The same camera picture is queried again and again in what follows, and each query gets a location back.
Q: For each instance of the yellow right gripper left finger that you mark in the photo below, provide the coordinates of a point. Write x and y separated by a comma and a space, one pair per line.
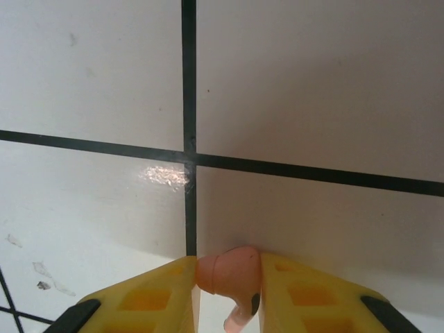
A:
145, 301

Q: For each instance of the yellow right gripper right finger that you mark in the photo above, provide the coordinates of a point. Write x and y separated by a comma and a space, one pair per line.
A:
312, 298

